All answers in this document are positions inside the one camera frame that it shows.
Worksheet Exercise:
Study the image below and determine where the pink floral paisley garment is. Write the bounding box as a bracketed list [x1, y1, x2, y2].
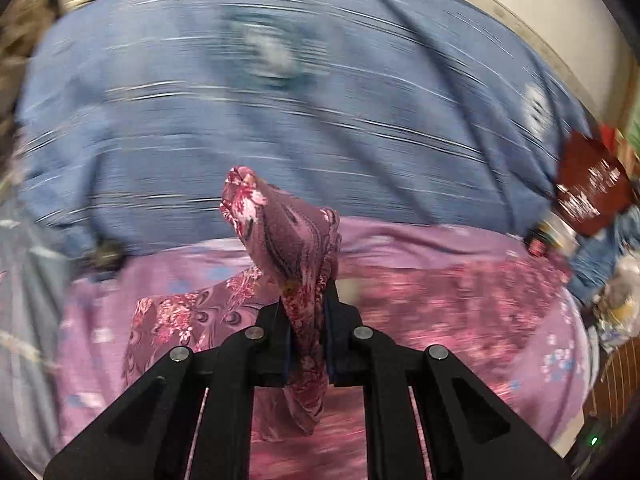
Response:
[122, 166, 341, 441]

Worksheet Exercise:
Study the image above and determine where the purple flowered cloth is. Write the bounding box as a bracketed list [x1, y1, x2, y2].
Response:
[56, 218, 590, 479]

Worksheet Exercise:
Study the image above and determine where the grey plaid cloth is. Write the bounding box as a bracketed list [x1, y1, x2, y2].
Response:
[1, 197, 70, 471]

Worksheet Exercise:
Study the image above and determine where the small dark bottle red label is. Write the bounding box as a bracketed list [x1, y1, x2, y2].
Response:
[524, 211, 578, 258]

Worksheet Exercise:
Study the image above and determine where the blue crumpled cloth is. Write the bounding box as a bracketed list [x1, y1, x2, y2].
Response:
[567, 206, 639, 306]

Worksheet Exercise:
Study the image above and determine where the blue plaid bed sheet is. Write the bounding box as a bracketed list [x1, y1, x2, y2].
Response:
[17, 0, 589, 258]

